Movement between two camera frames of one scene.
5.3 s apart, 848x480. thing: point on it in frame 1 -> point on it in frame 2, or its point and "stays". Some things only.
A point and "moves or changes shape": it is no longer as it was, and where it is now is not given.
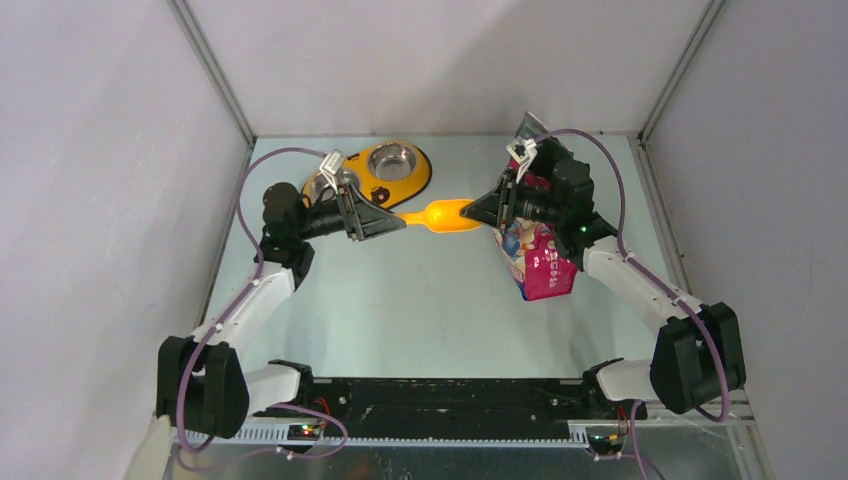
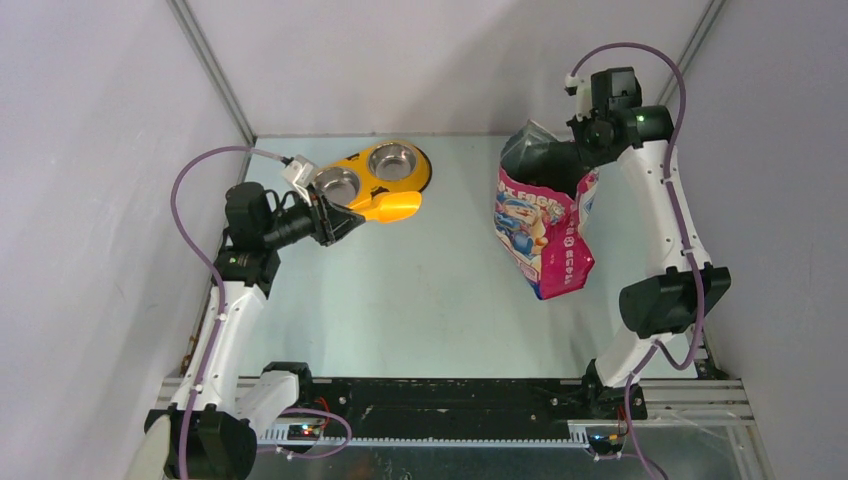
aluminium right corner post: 681,66 stays
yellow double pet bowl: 389,172 stays
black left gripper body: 346,203 -> 319,218
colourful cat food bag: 529,247 moves or changes shape
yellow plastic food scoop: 442,216 -> 384,206
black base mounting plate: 454,405 stays
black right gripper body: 509,204 -> 588,136
